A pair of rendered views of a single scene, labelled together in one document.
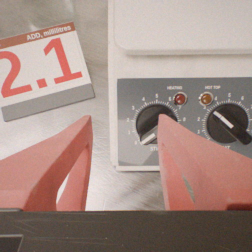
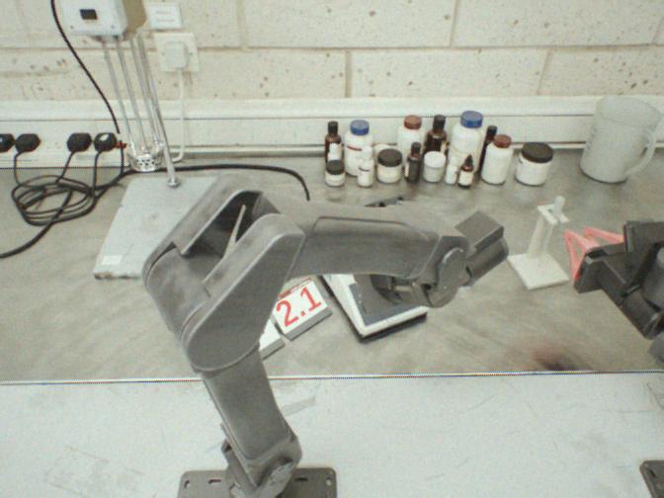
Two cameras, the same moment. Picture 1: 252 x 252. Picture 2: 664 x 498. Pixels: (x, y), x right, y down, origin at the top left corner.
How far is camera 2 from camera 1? 69 cm
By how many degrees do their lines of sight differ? 36
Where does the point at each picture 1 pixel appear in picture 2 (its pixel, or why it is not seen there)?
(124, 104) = (356, 294)
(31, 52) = (294, 297)
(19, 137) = (302, 344)
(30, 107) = (300, 328)
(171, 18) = not seen: hidden behind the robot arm
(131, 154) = (369, 318)
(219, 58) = not seen: hidden behind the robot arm
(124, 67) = (349, 280)
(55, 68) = (307, 302)
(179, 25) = not seen: hidden behind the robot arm
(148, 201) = (387, 346)
